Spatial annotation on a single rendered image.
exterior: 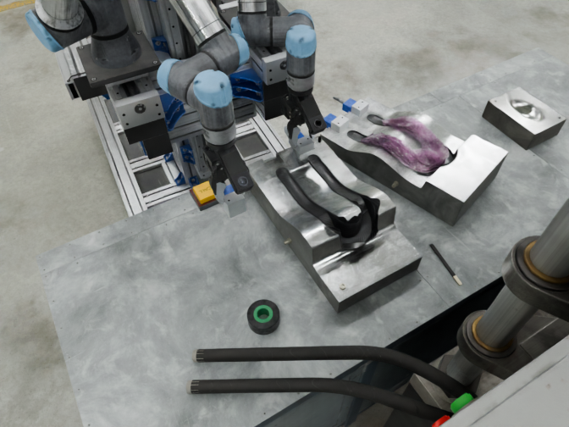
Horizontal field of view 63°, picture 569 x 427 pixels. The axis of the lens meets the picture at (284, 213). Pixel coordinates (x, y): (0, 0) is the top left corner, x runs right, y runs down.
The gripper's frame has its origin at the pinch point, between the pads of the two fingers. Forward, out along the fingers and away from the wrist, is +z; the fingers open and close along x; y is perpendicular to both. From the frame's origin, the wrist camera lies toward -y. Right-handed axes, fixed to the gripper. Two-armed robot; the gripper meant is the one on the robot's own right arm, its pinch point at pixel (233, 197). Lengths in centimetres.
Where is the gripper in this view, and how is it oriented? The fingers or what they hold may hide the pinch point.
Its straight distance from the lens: 121.3
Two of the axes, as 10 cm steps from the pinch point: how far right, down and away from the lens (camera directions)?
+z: 0.1, 6.2, 7.8
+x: -8.7, 4.0, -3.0
